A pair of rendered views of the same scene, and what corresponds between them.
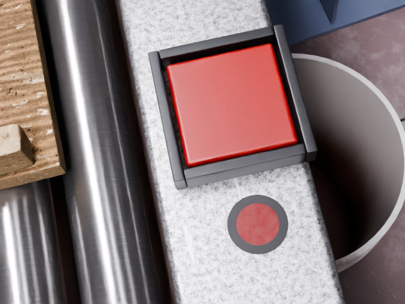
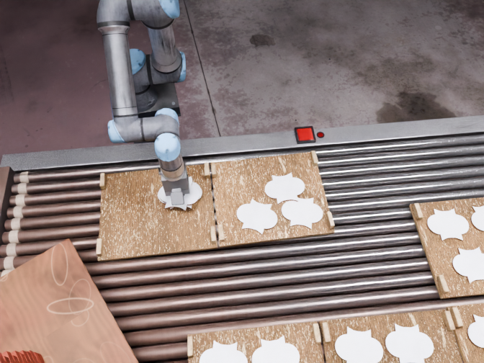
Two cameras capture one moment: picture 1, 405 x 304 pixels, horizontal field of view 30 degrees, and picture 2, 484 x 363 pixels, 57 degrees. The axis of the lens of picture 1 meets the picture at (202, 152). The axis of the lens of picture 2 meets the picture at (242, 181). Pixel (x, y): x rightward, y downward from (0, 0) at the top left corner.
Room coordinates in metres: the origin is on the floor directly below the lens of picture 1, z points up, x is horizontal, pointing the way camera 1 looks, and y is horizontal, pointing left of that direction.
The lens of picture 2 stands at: (0.50, 1.05, 2.36)
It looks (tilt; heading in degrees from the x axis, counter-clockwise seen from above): 59 degrees down; 265
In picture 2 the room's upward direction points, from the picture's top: straight up
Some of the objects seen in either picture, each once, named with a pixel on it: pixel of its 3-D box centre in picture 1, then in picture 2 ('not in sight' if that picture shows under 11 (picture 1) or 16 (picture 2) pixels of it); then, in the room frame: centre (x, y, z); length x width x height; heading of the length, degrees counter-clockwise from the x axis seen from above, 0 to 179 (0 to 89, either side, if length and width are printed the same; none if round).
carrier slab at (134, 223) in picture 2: not in sight; (157, 209); (0.75, 0.28, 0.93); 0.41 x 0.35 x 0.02; 2
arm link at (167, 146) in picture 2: not in sight; (168, 151); (0.66, 0.24, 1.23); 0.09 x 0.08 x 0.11; 93
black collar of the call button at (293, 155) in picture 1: (230, 105); (305, 135); (0.16, -0.02, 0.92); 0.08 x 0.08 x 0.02; 1
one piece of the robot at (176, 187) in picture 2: not in sight; (174, 184); (0.67, 0.26, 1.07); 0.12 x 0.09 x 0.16; 93
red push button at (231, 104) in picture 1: (230, 107); (305, 135); (0.16, -0.02, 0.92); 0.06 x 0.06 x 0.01; 1
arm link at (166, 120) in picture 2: not in sight; (161, 127); (0.69, 0.14, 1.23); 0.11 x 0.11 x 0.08; 3
